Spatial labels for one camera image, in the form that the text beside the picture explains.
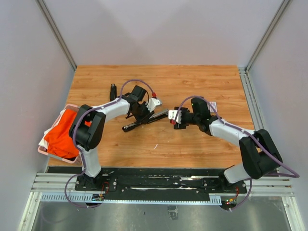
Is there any black stapler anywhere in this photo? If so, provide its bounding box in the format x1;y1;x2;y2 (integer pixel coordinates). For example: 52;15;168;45
109;84;117;101
122;109;168;132

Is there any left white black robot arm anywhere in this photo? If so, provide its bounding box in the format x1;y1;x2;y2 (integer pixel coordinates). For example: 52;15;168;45
69;85;161;191

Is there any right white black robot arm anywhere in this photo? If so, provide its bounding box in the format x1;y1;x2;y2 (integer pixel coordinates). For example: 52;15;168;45
168;97;282;193

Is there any staple box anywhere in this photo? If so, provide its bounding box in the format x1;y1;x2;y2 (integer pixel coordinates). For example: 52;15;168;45
208;102;217;113

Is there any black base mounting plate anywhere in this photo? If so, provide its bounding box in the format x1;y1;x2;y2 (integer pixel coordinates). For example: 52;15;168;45
75;167;247;202

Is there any orange cloth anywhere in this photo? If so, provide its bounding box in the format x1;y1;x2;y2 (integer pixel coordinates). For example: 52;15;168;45
45;109;79;159

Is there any white cloth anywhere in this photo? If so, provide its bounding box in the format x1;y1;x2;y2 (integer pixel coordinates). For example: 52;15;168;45
38;129;50;150

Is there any pink plastic basket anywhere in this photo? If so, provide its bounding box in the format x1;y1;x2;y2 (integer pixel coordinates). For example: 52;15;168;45
38;104;82;164

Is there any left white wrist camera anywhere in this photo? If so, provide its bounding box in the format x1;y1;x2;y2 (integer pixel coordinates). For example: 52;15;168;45
146;98;162;112

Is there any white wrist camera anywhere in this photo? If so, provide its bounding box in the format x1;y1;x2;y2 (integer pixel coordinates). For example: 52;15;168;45
146;98;162;112
168;110;182;124

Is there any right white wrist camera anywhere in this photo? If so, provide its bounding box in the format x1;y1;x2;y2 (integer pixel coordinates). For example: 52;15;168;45
168;110;182;124

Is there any grey cable duct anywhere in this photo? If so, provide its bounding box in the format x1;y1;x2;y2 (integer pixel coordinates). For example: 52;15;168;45
41;192;222;205

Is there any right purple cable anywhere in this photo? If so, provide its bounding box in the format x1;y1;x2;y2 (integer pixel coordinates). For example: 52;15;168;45
170;96;300;212

